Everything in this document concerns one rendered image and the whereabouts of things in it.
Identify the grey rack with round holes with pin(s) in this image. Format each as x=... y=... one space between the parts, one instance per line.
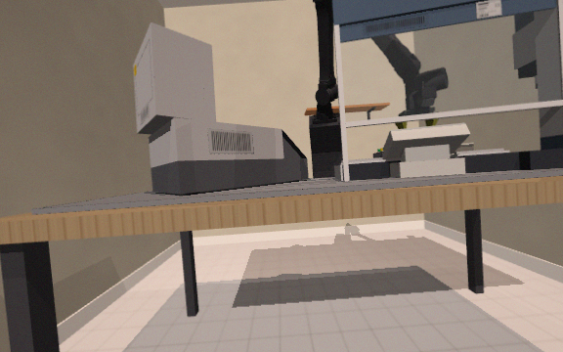
x=381 y=154

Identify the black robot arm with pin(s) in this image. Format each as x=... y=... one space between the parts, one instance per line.
x=326 y=94

